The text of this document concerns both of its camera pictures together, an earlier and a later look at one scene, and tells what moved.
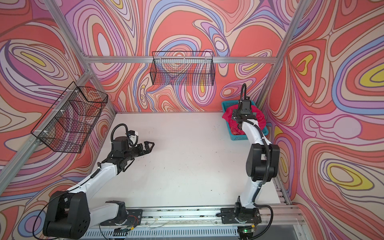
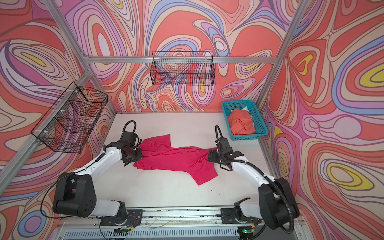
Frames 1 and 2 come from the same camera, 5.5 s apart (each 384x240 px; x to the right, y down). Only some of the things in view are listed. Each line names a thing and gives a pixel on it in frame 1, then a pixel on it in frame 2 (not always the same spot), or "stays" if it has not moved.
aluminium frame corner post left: x=85 y=53 stays
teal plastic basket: x=225 y=104 stays
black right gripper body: x=236 y=113 -> x=216 y=157
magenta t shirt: x=235 y=129 -> x=157 y=153
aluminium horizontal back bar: x=99 y=59 stays
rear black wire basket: x=182 y=68 stays
